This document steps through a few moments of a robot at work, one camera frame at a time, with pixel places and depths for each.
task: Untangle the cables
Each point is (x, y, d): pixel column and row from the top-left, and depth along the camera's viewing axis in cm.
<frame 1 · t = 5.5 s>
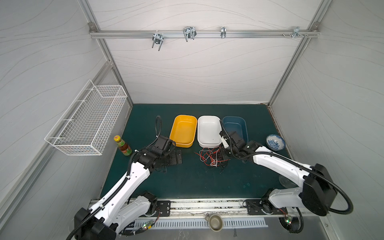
left hand: (177, 156, 78), fingers open
right hand: (223, 147, 85), fingers closed
yellow plastic tray: (183, 130, 106), on the table
white plastic tray: (209, 128, 109), on the table
blue plastic tray: (233, 124, 112), on the table
sauce bottle yellow cap: (125, 148, 86), point 10 cm above the table
blue white ceramic bowl: (275, 142, 99), on the table

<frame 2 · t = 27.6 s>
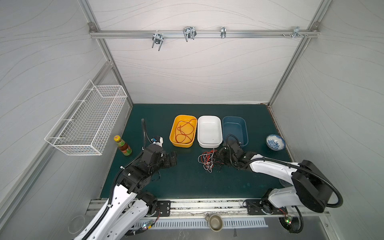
left hand: (171, 151, 74), fingers open
right hand: (217, 149, 88), fingers open
the named things where they were.

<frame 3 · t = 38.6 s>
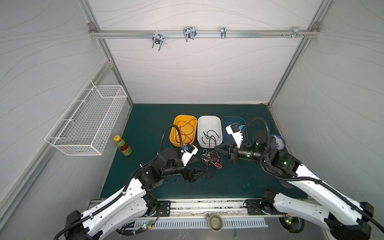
left hand: (202, 163, 69), fingers open
right hand: (218, 143, 62), fingers closed
the named things where they were.

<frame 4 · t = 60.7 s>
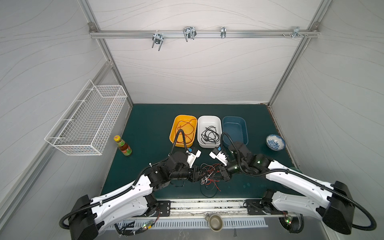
left hand: (208, 172, 70), fingers open
right hand: (212, 173, 70), fingers closed
the named things where they were.

